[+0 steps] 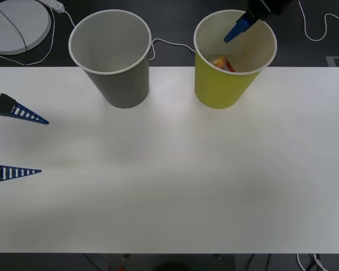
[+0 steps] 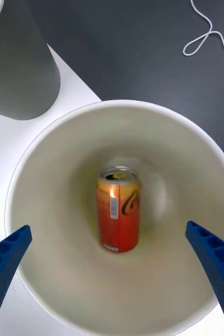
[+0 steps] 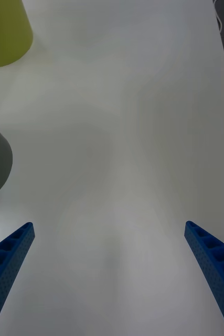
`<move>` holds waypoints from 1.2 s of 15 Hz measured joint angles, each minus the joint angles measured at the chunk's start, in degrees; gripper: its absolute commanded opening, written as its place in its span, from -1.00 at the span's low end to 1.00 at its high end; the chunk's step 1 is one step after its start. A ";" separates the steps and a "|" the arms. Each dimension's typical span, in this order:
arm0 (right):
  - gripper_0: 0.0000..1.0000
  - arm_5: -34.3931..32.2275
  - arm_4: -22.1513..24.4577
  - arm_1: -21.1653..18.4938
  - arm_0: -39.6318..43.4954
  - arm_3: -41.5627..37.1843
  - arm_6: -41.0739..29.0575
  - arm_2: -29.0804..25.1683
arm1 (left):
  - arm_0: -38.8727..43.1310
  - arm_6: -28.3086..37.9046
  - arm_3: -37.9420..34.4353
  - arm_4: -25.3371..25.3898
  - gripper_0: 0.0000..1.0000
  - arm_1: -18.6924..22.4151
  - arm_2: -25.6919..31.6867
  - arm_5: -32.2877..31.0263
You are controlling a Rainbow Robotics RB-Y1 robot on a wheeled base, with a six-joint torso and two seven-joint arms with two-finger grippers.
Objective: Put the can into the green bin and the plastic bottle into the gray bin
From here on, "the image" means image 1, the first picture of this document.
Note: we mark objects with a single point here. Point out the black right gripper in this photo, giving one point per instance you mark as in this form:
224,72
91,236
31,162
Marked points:
271,6

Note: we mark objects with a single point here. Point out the orange-red drink can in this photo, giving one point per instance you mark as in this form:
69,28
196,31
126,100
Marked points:
224,63

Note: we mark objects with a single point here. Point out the yellow-green plastic waste bin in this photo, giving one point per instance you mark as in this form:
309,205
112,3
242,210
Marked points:
220,90

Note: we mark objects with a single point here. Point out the white round disc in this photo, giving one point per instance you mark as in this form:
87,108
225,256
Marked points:
31,25

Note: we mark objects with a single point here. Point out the grey plastic waste bin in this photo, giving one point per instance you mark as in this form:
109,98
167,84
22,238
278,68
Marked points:
124,90

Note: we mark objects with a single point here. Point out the white power strip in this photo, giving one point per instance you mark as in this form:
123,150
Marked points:
55,4

